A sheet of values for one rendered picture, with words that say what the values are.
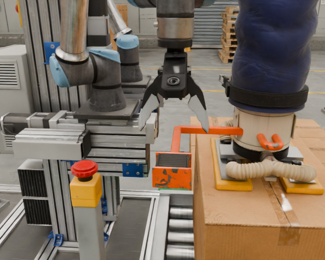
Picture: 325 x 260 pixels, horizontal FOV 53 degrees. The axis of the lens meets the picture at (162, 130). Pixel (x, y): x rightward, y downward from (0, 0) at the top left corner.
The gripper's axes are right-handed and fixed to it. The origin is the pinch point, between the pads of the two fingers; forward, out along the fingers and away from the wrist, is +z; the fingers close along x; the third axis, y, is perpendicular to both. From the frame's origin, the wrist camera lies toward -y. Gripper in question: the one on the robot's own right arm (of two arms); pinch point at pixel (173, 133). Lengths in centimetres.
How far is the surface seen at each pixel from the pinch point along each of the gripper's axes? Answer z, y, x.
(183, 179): 9.0, -4.2, -2.7
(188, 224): 62, 51, -5
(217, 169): 19.9, 21.6, -12.3
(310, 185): 19.9, 14.1, -37.0
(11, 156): 117, 214, 172
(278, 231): 23.5, -1.3, -25.3
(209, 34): 71, 1020, -59
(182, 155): 6.3, 2.4, -2.1
